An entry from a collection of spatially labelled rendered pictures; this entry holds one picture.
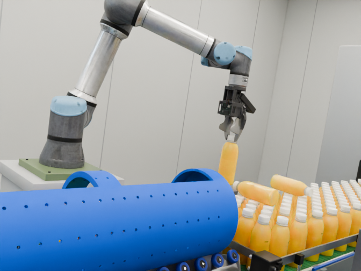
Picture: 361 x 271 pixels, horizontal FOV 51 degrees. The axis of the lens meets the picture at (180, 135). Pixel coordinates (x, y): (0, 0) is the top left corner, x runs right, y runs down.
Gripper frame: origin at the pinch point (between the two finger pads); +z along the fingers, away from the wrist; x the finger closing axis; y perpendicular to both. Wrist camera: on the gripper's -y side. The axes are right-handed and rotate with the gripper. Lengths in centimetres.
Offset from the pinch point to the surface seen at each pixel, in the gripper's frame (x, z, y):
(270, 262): 37, 33, 16
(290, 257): 33.7, 35.9, -0.7
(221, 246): 25.2, 30.9, 27.0
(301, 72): -220, -78, -397
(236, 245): 18.3, 36.1, 10.3
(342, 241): 34, 36, -40
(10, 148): -256, 55, 0
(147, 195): 23, 14, 57
